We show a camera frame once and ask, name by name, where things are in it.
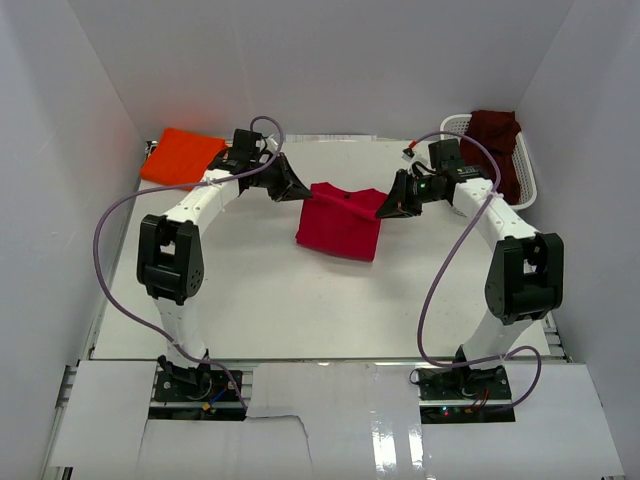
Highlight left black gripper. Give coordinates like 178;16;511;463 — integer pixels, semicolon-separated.
249;153;312;202

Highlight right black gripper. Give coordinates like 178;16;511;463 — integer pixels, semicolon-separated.
375;169;445;220

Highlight bright red t shirt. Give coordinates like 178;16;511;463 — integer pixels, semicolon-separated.
295;182;387;262

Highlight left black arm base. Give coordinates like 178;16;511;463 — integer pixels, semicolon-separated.
148;368;246;422

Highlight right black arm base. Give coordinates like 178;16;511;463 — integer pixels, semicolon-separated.
409;367;516;425

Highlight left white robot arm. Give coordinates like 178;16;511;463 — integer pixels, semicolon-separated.
136;129;312;399

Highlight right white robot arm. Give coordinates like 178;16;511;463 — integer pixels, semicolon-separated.
376;131;564;399

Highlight white printed label strip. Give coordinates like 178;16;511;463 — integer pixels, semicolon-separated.
285;134;378;144

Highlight white plastic basket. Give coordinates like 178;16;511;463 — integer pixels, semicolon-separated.
440;114;537;211

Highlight folded orange t shirt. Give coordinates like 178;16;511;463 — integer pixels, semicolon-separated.
140;128;228;186

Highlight dark maroon t shirt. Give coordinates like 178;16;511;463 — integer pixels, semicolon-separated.
465;110;521;205

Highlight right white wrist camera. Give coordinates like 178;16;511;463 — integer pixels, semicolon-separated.
402;141;428;165

